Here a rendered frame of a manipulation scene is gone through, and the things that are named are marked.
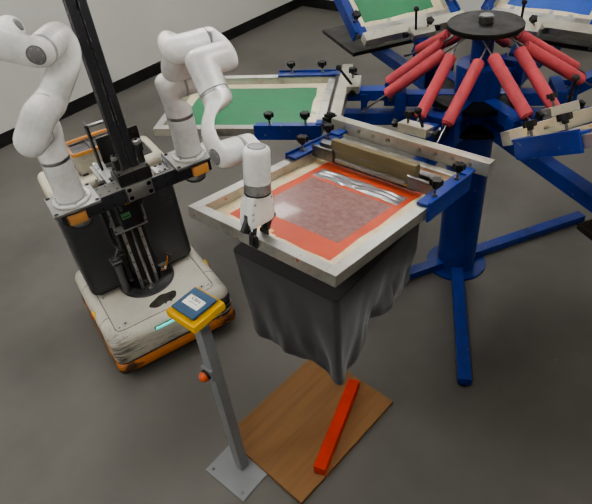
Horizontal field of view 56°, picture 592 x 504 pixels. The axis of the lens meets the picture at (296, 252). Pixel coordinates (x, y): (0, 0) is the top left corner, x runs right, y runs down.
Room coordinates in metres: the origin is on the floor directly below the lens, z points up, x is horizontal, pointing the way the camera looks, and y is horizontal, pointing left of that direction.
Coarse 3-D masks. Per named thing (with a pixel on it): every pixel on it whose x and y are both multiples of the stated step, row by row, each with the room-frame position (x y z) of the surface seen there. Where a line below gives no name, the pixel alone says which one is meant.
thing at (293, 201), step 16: (304, 176) 1.72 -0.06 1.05; (352, 176) 1.71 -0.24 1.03; (368, 176) 1.71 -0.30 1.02; (272, 192) 1.60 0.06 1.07; (288, 192) 1.60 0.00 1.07; (304, 192) 1.60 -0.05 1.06; (320, 192) 1.59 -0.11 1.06; (336, 192) 1.59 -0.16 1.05; (288, 208) 1.49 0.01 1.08; (304, 208) 1.48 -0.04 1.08; (272, 224) 1.39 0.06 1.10; (288, 224) 1.39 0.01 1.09
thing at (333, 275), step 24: (360, 144) 1.92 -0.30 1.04; (288, 168) 1.76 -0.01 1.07; (432, 168) 1.69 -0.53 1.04; (216, 192) 1.55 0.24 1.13; (240, 192) 1.58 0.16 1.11; (192, 216) 1.45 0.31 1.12; (216, 216) 1.39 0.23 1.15; (408, 216) 1.36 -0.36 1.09; (240, 240) 1.30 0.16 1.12; (264, 240) 1.25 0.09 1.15; (384, 240) 1.23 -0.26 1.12; (288, 264) 1.17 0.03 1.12; (312, 264) 1.12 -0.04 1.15; (336, 264) 1.11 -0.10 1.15; (360, 264) 1.14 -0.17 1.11
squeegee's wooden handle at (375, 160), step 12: (336, 144) 1.80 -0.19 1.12; (348, 144) 1.77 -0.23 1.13; (336, 156) 1.79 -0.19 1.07; (348, 156) 1.76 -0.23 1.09; (360, 156) 1.72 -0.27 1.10; (372, 156) 1.69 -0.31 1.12; (384, 156) 1.66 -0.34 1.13; (372, 168) 1.68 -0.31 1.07; (384, 168) 1.65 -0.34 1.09; (396, 168) 1.62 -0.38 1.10; (408, 168) 1.59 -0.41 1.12
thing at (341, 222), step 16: (352, 192) 1.59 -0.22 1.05; (400, 192) 1.58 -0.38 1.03; (416, 192) 1.57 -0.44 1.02; (320, 208) 1.48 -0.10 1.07; (336, 208) 1.48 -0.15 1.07; (352, 208) 1.47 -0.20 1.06; (368, 208) 1.47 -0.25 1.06; (384, 208) 1.47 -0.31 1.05; (400, 208) 1.46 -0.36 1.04; (304, 224) 1.38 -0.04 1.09; (320, 224) 1.38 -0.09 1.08; (336, 224) 1.38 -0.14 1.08; (352, 224) 1.37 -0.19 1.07; (368, 224) 1.37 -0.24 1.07; (288, 240) 1.29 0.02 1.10; (304, 240) 1.29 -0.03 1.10; (320, 240) 1.29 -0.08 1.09; (336, 240) 1.28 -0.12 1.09; (352, 240) 1.28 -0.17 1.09
